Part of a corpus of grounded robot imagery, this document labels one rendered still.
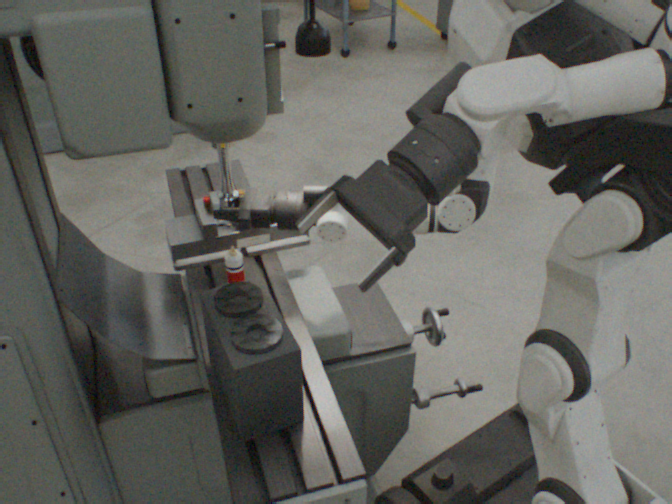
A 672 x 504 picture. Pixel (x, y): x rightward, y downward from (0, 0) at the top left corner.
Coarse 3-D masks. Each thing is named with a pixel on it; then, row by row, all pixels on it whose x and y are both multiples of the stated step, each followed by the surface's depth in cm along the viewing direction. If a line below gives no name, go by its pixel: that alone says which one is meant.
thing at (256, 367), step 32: (224, 288) 120; (256, 288) 120; (224, 320) 115; (256, 320) 113; (224, 352) 110; (256, 352) 108; (288, 352) 109; (224, 384) 120; (256, 384) 109; (288, 384) 113; (256, 416) 114; (288, 416) 118
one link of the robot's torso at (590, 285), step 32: (608, 192) 95; (576, 224) 100; (608, 224) 96; (640, 224) 93; (576, 256) 103; (608, 256) 107; (640, 256) 109; (576, 288) 109; (608, 288) 106; (544, 320) 119; (576, 320) 113; (608, 320) 112; (576, 352) 114; (608, 352) 116; (576, 384) 115
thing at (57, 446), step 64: (0, 64) 115; (0, 128) 104; (0, 192) 109; (0, 256) 113; (0, 320) 120; (64, 320) 129; (0, 384) 126; (64, 384) 133; (0, 448) 135; (64, 448) 141
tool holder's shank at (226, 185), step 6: (222, 150) 134; (228, 150) 135; (222, 156) 134; (228, 156) 135; (222, 162) 135; (228, 162) 136; (222, 168) 136; (228, 168) 136; (222, 174) 137; (228, 174) 137; (222, 180) 138; (228, 180) 138; (222, 186) 139; (228, 186) 138; (222, 192) 139; (228, 192) 139
